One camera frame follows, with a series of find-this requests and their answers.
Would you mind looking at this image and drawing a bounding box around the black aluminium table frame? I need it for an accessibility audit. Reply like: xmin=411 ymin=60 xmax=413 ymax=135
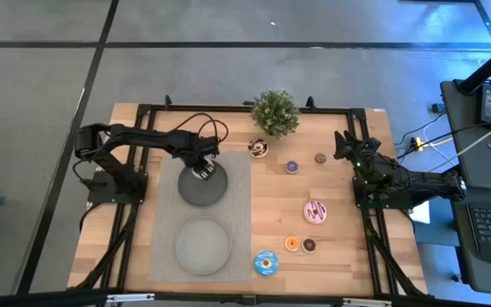
xmin=68 ymin=94 xmax=430 ymax=299

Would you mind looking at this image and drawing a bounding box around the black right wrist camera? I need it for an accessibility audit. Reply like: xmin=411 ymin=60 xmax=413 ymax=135
xmin=362 ymin=136 xmax=383 ymax=155

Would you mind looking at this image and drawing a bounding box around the small chocolate donut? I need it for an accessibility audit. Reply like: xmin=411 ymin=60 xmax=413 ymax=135
xmin=301 ymin=237 xmax=318 ymax=255

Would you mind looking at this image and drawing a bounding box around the black diagonal pole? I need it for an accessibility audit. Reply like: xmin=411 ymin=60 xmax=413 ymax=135
xmin=458 ymin=36 xmax=491 ymax=96

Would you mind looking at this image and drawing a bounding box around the white paper sheet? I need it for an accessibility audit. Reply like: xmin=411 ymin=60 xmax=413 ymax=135
xmin=409 ymin=200 xmax=430 ymax=225

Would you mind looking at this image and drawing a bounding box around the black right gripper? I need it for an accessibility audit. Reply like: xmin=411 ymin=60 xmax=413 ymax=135
xmin=333 ymin=130 xmax=381 ymax=174

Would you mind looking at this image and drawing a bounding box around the large blue donut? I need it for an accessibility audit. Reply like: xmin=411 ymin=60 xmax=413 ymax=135
xmin=252 ymin=249 xmax=280 ymax=277

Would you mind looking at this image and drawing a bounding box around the black metal rig beam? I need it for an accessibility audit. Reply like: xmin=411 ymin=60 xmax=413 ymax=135
xmin=0 ymin=287 xmax=491 ymax=307

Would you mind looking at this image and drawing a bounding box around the white cable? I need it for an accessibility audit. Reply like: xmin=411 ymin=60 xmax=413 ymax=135
xmin=427 ymin=113 xmax=491 ymax=174

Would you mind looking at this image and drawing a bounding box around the small orange donut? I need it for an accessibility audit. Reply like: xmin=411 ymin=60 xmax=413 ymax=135
xmin=284 ymin=235 xmax=301 ymax=253

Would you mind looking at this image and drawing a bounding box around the large white chocolate-drizzled donut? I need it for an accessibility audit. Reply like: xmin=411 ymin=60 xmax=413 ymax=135
xmin=246 ymin=137 xmax=270 ymax=159

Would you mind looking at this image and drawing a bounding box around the small green potted plant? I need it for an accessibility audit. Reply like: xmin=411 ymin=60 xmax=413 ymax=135
xmin=251 ymin=89 xmax=301 ymax=140

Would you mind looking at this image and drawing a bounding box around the dark grey side desk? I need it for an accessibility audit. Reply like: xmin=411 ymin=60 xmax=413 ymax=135
xmin=439 ymin=78 xmax=491 ymax=298

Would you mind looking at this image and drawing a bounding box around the silver metal bracket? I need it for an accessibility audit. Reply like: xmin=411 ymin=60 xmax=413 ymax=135
xmin=106 ymin=293 xmax=156 ymax=304
xmin=341 ymin=298 xmax=394 ymax=307

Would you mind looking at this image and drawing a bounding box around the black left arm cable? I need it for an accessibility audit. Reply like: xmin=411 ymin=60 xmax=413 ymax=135
xmin=168 ymin=112 xmax=229 ymax=144

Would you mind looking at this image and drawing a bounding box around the large pink donut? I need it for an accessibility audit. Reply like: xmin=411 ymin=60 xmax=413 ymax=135
xmin=303 ymin=200 xmax=328 ymax=225

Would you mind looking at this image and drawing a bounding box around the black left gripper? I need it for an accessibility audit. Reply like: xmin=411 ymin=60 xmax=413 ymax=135
xmin=184 ymin=135 xmax=222 ymax=182

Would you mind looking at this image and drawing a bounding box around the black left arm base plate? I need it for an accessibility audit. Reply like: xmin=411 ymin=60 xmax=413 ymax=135
xmin=86 ymin=170 xmax=148 ymax=205

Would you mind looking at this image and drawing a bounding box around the dark grey round plate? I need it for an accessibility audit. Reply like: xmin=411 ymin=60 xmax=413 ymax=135
xmin=177 ymin=160 xmax=229 ymax=208

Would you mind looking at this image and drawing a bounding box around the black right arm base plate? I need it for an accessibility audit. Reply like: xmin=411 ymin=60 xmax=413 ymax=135
xmin=353 ymin=177 xmax=417 ymax=210

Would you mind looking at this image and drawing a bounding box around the grey woven placemat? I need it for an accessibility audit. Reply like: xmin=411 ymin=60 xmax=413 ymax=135
xmin=147 ymin=149 xmax=253 ymax=283

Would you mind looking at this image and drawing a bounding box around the light grey round plate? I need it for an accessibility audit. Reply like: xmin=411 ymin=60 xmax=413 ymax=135
xmin=174 ymin=216 xmax=233 ymax=276

